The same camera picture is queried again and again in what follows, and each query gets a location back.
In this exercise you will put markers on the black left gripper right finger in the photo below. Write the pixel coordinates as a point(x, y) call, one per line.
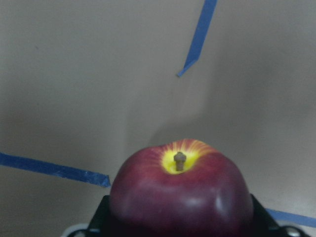
point(263, 224)

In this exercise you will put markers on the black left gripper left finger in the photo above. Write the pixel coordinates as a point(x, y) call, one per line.
point(98, 226)

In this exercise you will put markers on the dark red apple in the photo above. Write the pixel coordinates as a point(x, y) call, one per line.
point(182, 189)

